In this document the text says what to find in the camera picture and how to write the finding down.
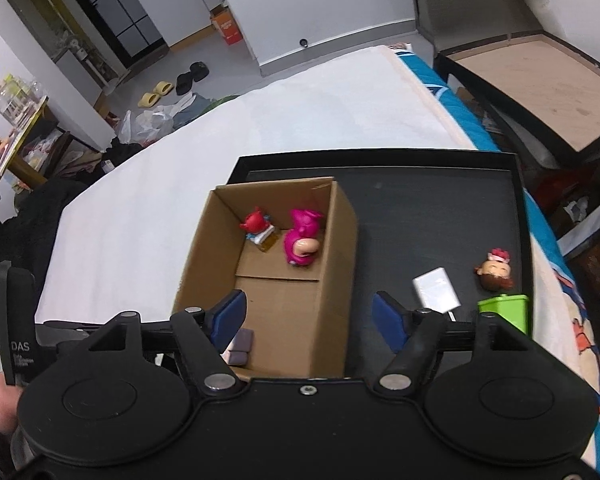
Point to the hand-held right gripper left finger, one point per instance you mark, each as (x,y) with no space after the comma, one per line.
(230,312)

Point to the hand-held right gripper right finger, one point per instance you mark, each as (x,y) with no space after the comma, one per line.
(387,322)

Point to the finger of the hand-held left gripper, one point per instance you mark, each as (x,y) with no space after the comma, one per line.
(65,327)

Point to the purple white toy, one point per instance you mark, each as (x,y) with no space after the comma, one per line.
(241,345)

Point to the brown cardboard box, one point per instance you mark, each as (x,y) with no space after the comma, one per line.
(290,310)

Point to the red figurine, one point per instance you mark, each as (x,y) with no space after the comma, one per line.
(256,225)

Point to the pink figurine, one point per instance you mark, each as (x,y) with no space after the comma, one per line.
(300,240)

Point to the black tray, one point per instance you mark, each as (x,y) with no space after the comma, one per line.
(420,210)

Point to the person's left hand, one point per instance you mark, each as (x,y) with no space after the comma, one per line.
(0,402)

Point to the white charger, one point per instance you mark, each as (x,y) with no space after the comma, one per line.
(436,290)

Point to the dark clothes pile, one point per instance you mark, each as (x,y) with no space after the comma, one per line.
(45,210)

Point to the brown-haired doll head figurine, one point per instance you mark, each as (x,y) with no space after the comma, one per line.
(495,272)

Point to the green cube box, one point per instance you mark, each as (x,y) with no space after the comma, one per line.
(507,312)

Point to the blue printed blanket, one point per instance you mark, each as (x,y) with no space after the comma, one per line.
(570,310)

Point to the yellow wooden table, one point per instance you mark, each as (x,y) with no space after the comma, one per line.
(27,135)

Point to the white plastic bag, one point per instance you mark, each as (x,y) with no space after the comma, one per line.
(150,122)

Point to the green cloth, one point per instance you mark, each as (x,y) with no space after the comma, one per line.
(222,102)

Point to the clear glass jars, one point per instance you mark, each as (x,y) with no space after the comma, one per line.
(15,97)

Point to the yellow slipper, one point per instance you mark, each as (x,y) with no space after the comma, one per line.
(147,100)
(163,87)

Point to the black slipper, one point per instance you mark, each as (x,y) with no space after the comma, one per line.
(200,71)
(185,84)

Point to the large black flat box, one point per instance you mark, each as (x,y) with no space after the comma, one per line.
(545,85)

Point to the orange carton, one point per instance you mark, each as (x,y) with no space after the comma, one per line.
(227,27)

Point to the white cabinet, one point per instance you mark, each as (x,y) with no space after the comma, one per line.
(180,5)

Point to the black grid glass door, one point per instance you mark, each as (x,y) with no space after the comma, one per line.
(115,10)

